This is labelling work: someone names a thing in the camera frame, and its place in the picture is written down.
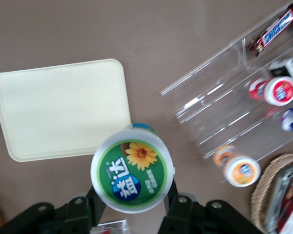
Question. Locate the green gum bottle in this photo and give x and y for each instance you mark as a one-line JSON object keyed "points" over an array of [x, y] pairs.
{"points": [[133, 170]]}

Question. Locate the snickers chocolate bar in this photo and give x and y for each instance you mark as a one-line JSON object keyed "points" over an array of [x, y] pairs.
{"points": [[273, 31]]}

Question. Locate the clear plastic food tray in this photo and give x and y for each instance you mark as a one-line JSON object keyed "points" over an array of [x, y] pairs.
{"points": [[276, 202]]}

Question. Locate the small black carton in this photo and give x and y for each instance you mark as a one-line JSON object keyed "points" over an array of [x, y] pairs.
{"points": [[286, 70]]}

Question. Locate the clear acrylic bottle rack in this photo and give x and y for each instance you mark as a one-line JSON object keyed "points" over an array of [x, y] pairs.
{"points": [[112, 226]]}

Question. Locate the red gum bottle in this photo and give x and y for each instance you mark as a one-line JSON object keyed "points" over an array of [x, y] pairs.
{"points": [[278, 90]]}

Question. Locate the oval wicker basket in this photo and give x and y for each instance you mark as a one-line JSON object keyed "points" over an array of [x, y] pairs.
{"points": [[261, 195]]}

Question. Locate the cream plastic tray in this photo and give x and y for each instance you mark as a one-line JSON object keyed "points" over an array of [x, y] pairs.
{"points": [[61, 109]]}

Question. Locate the orange gum bottle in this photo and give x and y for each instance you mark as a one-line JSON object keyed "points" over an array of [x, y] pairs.
{"points": [[239, 169]]}

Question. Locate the clear acrylic tiered stand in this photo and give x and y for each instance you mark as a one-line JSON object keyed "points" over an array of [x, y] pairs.
{"points": [[222, 102]]}

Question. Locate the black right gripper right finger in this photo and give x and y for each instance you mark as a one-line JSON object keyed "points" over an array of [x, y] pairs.
{"points": [[171, 195]]}

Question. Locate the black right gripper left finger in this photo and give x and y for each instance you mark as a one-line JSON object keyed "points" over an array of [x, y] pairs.
{"points": [[95, 204]]}

